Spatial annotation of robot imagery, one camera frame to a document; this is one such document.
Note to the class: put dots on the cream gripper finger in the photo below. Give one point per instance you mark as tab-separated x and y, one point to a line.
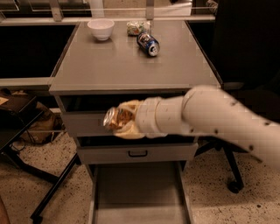
129	131
131	106

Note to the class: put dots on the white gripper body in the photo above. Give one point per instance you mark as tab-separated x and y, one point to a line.
148	117

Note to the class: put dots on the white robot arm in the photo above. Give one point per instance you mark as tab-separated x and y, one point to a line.
206	111

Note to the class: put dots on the grey middle drawer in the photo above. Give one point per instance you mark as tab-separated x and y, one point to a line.
114	150

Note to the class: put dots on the grey top drawer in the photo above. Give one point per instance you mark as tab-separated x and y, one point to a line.
84	114

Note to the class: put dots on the grey drawer cabinet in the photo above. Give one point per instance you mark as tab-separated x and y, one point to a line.
117	66

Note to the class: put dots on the blue soda can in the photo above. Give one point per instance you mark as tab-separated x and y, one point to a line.
148	44

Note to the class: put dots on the grey open bottom drawer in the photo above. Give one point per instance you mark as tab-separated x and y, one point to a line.
140	193

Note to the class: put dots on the white bowl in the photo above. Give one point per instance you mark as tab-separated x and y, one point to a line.
101	28

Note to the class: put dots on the tan bag on floor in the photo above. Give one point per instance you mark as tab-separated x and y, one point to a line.
24	107

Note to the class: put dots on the black office chair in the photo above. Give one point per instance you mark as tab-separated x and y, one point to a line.
244	52

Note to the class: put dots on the black middle drawer handle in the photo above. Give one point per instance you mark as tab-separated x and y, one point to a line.
137	154

